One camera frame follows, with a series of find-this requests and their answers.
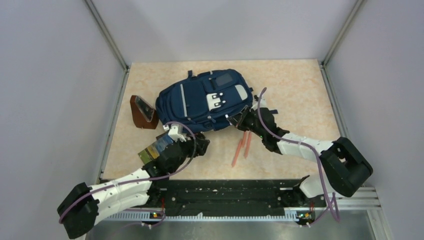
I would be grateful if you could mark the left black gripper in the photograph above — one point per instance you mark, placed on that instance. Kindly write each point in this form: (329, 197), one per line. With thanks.
(201, 147)

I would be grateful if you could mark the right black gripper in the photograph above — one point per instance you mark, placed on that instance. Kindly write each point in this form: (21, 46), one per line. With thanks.
(237, 120)

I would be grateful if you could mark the navy blue backpack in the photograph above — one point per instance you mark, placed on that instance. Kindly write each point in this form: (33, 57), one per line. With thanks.
(203, 102)

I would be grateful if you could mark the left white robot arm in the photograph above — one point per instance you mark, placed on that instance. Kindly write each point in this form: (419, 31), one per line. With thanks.
(87, 205)

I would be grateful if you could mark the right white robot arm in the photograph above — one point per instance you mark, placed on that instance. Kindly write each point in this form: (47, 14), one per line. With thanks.
(342, 168)

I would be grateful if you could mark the blue yellow landscape book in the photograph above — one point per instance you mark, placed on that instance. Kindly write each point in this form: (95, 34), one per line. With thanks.
(153, 151)

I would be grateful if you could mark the orange pen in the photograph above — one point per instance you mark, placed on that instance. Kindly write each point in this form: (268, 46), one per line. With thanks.
(246, 142)
(241, 144)

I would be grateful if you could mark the brown wedge stand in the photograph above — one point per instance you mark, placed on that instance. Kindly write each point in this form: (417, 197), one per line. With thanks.
(144, 116)

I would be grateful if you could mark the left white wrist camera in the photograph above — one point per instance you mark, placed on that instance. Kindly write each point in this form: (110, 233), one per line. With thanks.
(175, 132)

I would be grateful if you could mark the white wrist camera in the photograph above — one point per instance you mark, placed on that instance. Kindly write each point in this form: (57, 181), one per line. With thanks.
(260, 103)
(175, 132)

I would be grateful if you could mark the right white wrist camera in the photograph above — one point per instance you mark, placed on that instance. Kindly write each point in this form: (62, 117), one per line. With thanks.
(260, 103)

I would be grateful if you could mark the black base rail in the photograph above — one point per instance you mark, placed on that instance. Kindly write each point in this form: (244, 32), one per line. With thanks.
(228, 198)

